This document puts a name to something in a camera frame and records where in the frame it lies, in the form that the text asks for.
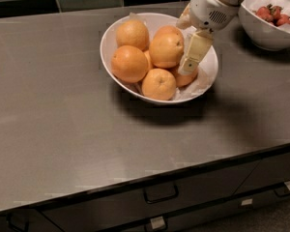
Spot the dark left drawer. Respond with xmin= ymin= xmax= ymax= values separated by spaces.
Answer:
xmin=0 ymin=209 xmax=64 ymax=232

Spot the red strawberry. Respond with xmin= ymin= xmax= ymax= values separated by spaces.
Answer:
xmin=270 ymin=6 xmax=282 ymax=20
xmin=255 ymin=7 xmax=274 ymax=22

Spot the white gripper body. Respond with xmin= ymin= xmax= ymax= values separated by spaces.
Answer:
xmin=189 ymin=0 xmax=240 ymax=31

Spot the small hidden middle orange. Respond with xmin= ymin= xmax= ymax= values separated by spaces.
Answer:
xmin=144 ymin=50 xmax=154 ymax=71

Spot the dark lower drawer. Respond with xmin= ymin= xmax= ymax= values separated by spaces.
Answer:
xmin=121 ymin=181 xmax=290 ymax=232

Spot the white bowl with strawberries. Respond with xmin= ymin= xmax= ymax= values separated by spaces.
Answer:
xmin=239 ymin=0 xmax=290 ymax=51

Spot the dark drawer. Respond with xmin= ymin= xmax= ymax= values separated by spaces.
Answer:
xmin=121 ymin=181 xmax=290 ymax=232
xmin=44 ymin=162 xmax=256 ymax=232
xmin=0 ymin=209 xmax=64 ymax=232
xmin=236 ymin=153 xmax=290 ymax=194

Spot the white bowl with oranges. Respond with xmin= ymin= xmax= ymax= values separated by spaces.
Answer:
xmin=101 ymin=13 xmax=218 ymax=104

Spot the dark upper right drawer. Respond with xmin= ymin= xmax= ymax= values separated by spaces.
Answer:
xmin=236 ymin=153 xmax=290 ymax=194

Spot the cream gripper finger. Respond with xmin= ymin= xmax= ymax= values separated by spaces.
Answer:
xmin=178 ymin=30 xmax=214 ymax=75
xmin=176 ymin=4 xmax=191 ymax=29

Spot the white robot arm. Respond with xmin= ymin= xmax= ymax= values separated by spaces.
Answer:
xmin=176 ymin=0 xmax=243 ymax=75

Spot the dark upper middle drawer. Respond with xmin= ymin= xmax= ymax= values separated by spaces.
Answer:
xmin=44 ymin=162 xmax=256 ymax=232

